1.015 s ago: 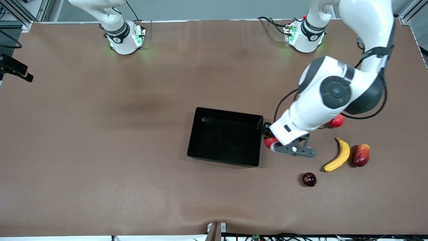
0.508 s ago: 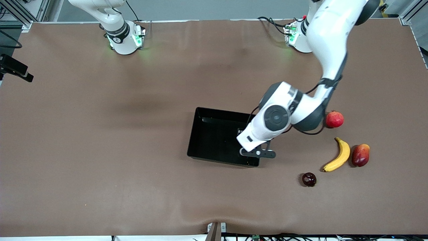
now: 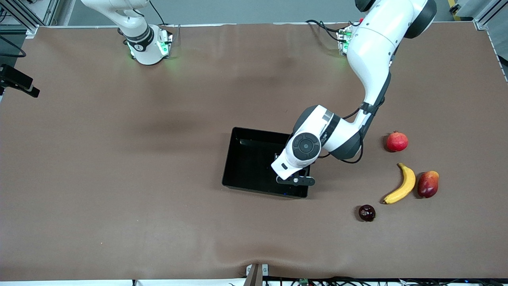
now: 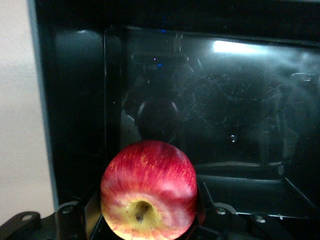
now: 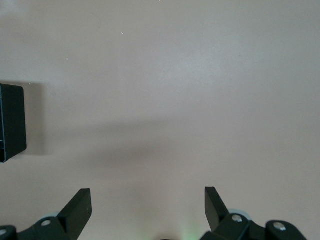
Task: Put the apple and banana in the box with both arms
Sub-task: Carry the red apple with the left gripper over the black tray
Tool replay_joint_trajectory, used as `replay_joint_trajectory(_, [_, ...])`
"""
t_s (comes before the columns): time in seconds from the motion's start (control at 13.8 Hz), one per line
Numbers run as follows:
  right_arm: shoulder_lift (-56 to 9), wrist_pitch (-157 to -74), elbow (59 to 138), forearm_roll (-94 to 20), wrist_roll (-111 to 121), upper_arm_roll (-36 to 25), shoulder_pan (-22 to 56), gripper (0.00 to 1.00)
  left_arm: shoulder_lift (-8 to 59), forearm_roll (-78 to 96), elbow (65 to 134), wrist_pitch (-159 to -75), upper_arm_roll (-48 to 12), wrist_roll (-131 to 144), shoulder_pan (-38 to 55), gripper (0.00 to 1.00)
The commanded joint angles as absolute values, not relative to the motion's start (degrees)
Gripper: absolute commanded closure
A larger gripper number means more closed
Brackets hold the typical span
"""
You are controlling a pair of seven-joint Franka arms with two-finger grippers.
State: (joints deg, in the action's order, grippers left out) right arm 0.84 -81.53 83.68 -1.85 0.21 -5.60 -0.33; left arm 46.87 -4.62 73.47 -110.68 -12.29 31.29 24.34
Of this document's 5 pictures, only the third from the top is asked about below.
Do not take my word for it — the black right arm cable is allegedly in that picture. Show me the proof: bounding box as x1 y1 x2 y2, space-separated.
0 35 27 58

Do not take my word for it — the red yellow mango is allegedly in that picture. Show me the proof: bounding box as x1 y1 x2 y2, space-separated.
417 170 440 199

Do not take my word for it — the brown table mat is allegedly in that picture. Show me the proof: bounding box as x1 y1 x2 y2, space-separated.
0 22 508 281

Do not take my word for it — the red pomegranate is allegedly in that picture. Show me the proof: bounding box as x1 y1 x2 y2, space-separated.
387 131 409 153

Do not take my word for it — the dark purple mangosteen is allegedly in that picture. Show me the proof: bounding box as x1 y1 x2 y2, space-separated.
358 205 376 222

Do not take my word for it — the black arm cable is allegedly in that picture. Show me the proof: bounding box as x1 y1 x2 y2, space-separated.
0 35 27 58
317 71 392 164

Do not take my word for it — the black plastic box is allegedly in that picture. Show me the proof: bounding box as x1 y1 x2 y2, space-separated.
221 127 313 199

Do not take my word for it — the aluminium frame profile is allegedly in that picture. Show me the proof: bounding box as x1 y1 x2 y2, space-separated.
0 0 60 39
474 0 508 31

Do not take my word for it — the black base cable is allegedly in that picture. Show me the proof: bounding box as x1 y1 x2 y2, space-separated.
149 0 167 26
305 19 350 42

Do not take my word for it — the yellow banana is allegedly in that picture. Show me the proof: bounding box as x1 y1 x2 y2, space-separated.
383 163 416 205

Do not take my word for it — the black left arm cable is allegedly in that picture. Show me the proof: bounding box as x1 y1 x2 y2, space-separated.
317 71 392 164

